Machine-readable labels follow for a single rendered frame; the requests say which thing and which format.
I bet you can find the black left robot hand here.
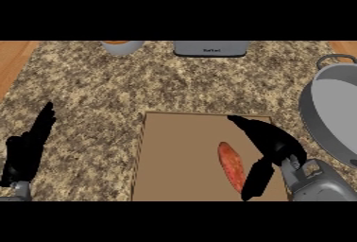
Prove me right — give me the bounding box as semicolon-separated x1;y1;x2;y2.
0;101;58;188

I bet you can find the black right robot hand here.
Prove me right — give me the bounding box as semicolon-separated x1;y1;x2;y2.
226;114;309;202

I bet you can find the grey metal pot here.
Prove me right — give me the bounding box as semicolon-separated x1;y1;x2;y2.
297;54;357;169

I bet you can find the brown wooden tray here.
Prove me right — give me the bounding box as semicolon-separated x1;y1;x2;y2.
132;111;291;202

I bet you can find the grey appliance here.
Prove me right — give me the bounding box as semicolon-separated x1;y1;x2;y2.
171;41;253;59

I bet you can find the grey cup with orange content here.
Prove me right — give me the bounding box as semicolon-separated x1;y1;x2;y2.
101;41;146;57

